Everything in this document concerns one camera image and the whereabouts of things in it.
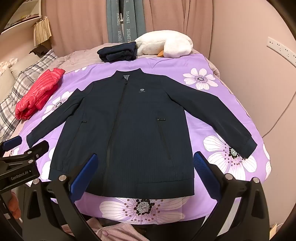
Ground grey plaid pillow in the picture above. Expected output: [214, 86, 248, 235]
[0, 49, 59, 139]

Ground grey hanging scarf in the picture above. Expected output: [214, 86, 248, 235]
[106, 0, 121, 43]
[122, 0, 147, 42]

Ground white wall socket strip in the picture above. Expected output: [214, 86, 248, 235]
[267, 37, 296, 66]

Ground cardboard box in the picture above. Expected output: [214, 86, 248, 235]
[269, 222, 281, 241]

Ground white wall shelf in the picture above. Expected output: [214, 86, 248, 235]
[0, 0, 50, 35]

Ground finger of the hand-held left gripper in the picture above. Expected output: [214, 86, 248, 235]
[0, 140, 49, 171]
[0, 136, 23, 158]

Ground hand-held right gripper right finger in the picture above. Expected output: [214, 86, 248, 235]
[193, 151, 271, 241]

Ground white fuzzy plush toy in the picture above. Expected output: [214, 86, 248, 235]
[0, 58, 18, 76]

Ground person's left hand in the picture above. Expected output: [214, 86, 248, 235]
[9, 192, 23, 215]

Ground red down jacket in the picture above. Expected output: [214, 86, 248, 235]
[15, 68, 66, 120]

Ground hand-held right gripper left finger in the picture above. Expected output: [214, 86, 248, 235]
[22, 153, 99, 241]

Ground pink fleece clothing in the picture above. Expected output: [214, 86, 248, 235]
[61, 217, 148, 241]

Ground navy zip jacket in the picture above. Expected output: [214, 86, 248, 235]
[26, 69, 258, 198]

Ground white goose plush toy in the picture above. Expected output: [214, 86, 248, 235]
[135, 31, 194, 58]

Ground dark brown cloth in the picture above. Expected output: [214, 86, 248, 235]
[30, 44, 53, 57]

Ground folded navy clothes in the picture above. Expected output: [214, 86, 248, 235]
[97, 41, 138, 62]

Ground purple floral blanket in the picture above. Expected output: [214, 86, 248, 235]
[5, 52, 271, 224]

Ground pink curtain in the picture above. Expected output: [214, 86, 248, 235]
[44, 0, 215, 58]

